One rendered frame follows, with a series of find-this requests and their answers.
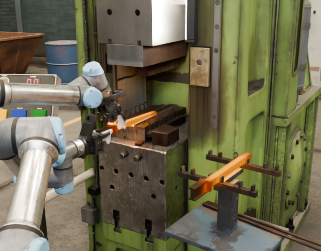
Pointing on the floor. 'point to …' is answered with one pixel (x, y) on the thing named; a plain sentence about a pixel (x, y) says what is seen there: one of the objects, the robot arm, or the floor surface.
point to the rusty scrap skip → (14, 51)
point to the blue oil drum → (62, 60)
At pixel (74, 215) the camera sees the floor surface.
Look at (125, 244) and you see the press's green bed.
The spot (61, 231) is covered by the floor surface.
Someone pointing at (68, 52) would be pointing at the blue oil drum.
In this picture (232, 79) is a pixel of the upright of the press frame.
